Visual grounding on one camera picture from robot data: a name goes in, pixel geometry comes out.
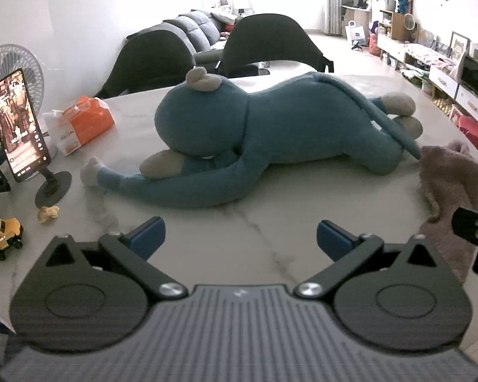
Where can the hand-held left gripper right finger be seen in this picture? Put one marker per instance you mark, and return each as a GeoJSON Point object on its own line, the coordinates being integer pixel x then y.
{"type": "Point", "coordinates": [334, 242]}

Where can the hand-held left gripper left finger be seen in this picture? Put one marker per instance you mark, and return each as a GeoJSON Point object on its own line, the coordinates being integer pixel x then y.
{"type": "Point", "coordinates": [147, 236]}

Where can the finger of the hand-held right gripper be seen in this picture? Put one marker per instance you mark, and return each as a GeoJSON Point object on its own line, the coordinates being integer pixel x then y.
{"type": "Point", "coordinates": [472, 223]}

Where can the blue plush monkey toy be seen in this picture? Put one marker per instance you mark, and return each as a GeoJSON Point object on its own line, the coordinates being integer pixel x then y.
{"type": "Point", "coordinates": [283, 127]}

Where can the black phone stand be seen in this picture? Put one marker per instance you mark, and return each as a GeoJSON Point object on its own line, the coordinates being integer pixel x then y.
{"type": "Point", "coordinates": [53, 189]}

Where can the orange tissue pack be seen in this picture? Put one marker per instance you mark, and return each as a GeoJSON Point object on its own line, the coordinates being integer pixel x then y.
{"type": "Point", "coordinates": [87, 123]}

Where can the yellow toy truck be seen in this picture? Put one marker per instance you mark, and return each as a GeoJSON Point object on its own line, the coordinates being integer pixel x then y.
{"type": "Point", "coordinates": [2, 236]}

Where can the white low cabinet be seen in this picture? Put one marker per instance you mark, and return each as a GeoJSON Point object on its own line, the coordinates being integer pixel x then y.
{"type": "Point", "coordinates": [442, 77]}

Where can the black smartphone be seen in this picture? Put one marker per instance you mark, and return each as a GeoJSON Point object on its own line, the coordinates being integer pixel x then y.
{"type": "Point", "coordinates": [18, 127]}

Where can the pink patterned cloth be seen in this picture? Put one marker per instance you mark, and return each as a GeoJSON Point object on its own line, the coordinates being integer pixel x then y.
{"type": "Point", "coordinates": [426, 53]}

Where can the black dining chair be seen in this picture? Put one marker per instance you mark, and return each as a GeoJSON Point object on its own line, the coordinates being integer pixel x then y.
{"type": "Point", "coordinates": [271, 39]}
{"type": "Point", "coordinates": [147, 59]}

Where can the wooden shelf cabinet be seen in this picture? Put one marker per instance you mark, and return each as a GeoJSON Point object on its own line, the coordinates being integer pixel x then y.
{"type": "Point", "coordinates": [398, 26]}

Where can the white paper bag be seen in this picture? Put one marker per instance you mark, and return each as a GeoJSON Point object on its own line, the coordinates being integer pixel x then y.
{"type": "Point", "coordinates": [356, 32]}

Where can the grey sofa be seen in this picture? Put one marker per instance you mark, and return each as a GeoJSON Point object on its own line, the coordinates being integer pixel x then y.
{"type": "Point", "coordinates": [199, 28]}

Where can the white desk fan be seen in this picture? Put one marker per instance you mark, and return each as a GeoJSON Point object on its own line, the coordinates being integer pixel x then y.
{"type": "Point", "coordinates": [0, 63]}

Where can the wooden desk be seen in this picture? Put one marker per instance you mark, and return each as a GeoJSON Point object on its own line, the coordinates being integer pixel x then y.
{"type": "Point", "coordinates": [356, 12]}

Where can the grey curtain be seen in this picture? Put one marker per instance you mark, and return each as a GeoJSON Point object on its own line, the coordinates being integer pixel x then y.
{"type": "Point", "coordinates": [335, 0]}

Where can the white office chair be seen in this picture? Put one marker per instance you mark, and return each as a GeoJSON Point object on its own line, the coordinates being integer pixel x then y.
{"type": "Point", "coordinates": [243, 4]}

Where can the standing picture frame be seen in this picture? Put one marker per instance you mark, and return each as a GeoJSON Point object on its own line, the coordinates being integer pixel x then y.
{"type": "Point", "coordinates": [459, 47]}

